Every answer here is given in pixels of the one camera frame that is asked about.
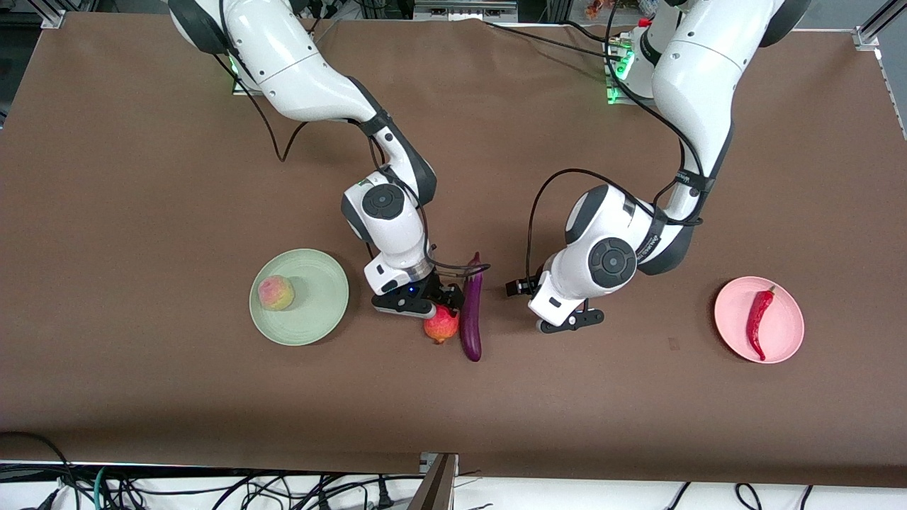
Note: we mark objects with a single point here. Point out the red chili pepper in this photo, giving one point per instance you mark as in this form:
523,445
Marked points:
757,322

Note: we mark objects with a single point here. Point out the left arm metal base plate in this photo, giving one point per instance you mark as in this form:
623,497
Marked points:
623,101

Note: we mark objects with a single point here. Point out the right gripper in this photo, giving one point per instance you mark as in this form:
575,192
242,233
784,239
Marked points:
438,287

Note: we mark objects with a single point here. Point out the orange red toy pile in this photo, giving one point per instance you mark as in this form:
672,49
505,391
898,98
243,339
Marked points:
609,7

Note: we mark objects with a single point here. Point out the grey metal post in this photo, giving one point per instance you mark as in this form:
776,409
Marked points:
436,485

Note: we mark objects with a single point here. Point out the silver metal box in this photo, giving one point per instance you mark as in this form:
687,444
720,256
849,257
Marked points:
464,8

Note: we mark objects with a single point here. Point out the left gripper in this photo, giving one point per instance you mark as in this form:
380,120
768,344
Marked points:
530,284

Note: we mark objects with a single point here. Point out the brown table cloth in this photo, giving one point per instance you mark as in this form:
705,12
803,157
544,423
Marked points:
567,404

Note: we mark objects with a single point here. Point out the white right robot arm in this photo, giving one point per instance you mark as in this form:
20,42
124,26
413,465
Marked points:
283,57

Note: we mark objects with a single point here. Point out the aluminium frame corner piece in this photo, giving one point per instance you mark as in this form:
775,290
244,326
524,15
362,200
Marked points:
53,15

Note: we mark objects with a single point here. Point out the purple eggplant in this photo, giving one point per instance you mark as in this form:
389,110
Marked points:
471,326

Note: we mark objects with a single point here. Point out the red pomegranate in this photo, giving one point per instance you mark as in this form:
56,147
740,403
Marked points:
441,327

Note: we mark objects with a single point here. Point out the yellow pink peach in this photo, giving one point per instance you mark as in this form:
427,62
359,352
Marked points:
276,292

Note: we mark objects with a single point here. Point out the pink round plate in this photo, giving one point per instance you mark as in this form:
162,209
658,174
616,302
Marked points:
786,326

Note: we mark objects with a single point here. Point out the pale green round plate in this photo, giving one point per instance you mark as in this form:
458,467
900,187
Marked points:
319,312

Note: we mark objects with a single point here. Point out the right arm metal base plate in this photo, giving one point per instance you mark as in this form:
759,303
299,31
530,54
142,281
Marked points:
239,88

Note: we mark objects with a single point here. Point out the aluminium frame profile with bracket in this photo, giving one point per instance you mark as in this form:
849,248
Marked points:
875,25

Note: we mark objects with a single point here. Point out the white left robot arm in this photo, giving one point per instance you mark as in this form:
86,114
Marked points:
701,64

